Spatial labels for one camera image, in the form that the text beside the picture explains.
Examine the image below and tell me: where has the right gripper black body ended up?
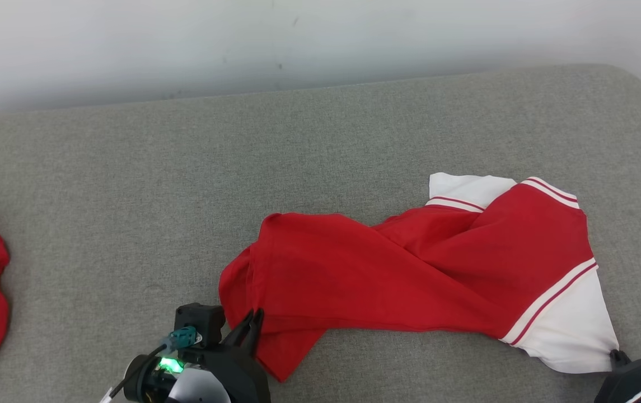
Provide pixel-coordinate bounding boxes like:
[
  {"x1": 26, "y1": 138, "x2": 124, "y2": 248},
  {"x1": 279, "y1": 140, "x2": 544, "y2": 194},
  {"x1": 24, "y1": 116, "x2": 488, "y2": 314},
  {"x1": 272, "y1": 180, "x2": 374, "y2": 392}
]
[{"x1": 595, "y1": 360, "x2": 641, "y2": 403}]

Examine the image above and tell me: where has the red basketball jersey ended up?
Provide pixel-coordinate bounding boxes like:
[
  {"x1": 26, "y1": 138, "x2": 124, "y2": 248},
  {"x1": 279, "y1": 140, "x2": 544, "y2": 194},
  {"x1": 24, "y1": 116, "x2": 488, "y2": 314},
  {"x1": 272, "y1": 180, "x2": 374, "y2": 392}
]
[{"x1": 218, "y1": 172, "x2": 620, "y2": 383}]

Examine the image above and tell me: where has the left black cable teal plug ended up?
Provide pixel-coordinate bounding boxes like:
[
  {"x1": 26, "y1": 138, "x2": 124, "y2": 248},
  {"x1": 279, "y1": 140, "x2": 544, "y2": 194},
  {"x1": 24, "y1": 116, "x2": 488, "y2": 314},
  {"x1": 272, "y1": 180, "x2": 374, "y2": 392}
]
[{"x1": 99, "y1": 326, "x2": 203, "y2": 403}]

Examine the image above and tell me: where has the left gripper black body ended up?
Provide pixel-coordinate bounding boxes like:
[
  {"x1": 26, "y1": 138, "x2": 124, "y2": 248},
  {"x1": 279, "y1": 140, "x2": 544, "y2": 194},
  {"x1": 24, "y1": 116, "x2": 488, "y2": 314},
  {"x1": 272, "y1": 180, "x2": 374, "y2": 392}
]
[{"x1": 179, "y1": 343, "x2": 272, "y2": 403}]

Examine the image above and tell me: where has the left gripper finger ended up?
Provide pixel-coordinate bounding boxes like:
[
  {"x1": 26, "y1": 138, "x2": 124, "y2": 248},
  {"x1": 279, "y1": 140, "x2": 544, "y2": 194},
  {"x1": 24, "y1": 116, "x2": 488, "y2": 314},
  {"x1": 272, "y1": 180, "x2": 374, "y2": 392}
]
[
  {"x1": 224, "y1": 311, "x2": 255, "y2": 351},
  {"x1": 244, "y1": 308, "x2": 265, "y2": 355}
]

